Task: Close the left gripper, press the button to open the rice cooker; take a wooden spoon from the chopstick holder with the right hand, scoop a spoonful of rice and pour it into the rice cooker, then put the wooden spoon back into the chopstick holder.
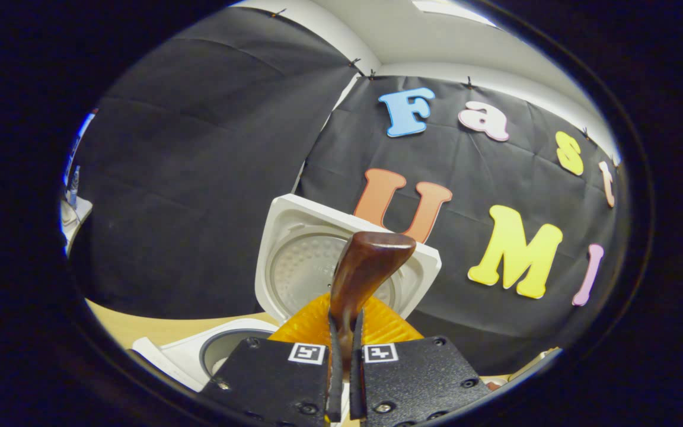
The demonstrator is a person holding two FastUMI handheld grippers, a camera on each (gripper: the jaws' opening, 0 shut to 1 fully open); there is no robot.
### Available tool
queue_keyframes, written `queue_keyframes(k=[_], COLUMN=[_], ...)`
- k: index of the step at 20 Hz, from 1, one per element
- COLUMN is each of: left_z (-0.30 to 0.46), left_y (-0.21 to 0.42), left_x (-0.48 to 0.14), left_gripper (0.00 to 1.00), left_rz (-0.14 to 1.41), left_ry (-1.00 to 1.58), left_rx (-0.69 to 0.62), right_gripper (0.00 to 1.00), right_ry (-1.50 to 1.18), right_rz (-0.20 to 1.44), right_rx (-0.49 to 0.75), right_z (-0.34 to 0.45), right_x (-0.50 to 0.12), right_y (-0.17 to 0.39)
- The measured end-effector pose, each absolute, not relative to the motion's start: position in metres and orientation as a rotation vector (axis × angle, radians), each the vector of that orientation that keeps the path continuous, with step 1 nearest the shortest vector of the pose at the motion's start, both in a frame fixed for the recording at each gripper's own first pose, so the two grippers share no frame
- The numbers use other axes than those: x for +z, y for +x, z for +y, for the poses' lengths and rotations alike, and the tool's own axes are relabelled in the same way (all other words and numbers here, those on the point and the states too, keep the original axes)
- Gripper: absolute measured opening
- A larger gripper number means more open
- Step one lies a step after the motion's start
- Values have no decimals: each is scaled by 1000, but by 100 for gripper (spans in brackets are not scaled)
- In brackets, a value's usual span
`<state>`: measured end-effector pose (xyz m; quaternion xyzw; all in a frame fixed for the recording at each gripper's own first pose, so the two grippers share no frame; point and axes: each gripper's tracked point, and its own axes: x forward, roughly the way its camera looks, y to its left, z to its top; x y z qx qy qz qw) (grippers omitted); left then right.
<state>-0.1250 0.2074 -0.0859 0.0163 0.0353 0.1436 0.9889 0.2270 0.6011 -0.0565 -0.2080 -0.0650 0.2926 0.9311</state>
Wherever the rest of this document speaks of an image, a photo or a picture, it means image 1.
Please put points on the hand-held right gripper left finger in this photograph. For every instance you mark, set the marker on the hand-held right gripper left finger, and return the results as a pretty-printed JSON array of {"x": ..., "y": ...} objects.
[{"x": 270, "y": 379}]

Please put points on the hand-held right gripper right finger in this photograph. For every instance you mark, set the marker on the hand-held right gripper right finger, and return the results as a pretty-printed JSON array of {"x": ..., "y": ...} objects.
[{"x": 418, "y": 379}]

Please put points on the brown wooden spoon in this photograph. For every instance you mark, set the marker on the brown wooden spoon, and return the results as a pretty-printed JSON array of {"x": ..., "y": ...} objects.
[{"x": 365, "y": 267}]

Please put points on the white rice cooker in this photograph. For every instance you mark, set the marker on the white rice cooker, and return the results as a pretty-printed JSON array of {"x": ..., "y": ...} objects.
[{"x": 294, "y": 225}]

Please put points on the white printed banner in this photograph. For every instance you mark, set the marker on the white printed banner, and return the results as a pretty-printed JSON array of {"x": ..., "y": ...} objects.
[{"x": 77, "y": 148}]

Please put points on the ceiling light panel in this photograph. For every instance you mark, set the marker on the ceiling light panel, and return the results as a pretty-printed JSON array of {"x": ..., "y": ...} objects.
[{"x": 454, "y": 10}]

